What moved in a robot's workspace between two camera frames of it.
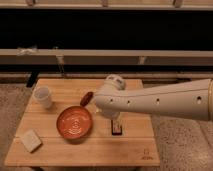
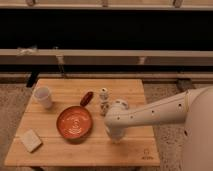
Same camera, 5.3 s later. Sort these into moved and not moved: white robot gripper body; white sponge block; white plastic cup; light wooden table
Moved: white robot gripper body
Not moved: white plastic cup; white sponge block; light wooden table
